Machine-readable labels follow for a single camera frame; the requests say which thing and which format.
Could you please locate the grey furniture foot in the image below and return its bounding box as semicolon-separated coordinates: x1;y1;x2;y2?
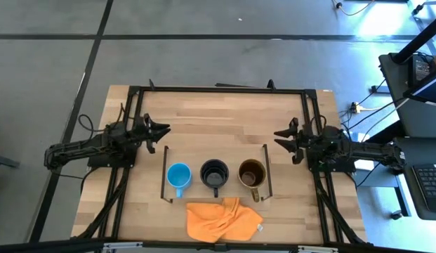
0;153;21;169

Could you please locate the brown glazed mug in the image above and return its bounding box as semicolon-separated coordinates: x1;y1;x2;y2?
237;158;267;204

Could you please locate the black mug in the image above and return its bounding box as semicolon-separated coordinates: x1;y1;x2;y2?
199;158;230;198

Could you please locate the black metal pole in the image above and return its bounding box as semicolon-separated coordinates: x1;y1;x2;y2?
392;13;436;65

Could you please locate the black aluminium table frame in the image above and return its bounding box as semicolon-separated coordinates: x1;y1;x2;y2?
75;79;375;247

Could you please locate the orange fluffy cloth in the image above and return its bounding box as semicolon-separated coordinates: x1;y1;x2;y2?
185;197;264;244

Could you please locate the black floor cable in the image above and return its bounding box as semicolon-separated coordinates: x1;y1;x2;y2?
331;0;376;17

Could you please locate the grey keyboard desk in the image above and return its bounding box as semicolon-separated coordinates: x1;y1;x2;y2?
392;136;436;221

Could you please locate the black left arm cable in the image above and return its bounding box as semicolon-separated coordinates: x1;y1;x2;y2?
78;114;112;135

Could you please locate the blue mug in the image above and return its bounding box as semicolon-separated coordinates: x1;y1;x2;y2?
166;162;193;200

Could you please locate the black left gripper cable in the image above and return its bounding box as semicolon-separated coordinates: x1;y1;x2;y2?
117;103;128;124

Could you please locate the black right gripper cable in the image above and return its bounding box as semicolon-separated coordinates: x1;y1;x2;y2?
310;114;327;131

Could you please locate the black wire rack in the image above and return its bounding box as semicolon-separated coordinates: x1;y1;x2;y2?
160;143;274;204

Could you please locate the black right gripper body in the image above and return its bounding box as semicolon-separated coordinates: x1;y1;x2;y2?
291;117;315;165

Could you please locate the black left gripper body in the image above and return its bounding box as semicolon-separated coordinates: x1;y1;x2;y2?
131;114;158;155

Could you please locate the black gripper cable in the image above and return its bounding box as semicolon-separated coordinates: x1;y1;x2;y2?
117;103;128;124
310;114;327;131

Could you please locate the black keyboard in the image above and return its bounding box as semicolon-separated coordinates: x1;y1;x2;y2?
412;163;436;215

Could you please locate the black device box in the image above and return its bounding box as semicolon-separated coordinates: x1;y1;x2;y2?
410;54;435;87

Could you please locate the black metal crossbar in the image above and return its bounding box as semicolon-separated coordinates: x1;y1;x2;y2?
0;238;436;253

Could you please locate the black monitor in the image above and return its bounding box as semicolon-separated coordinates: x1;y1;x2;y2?
402;65;436;108

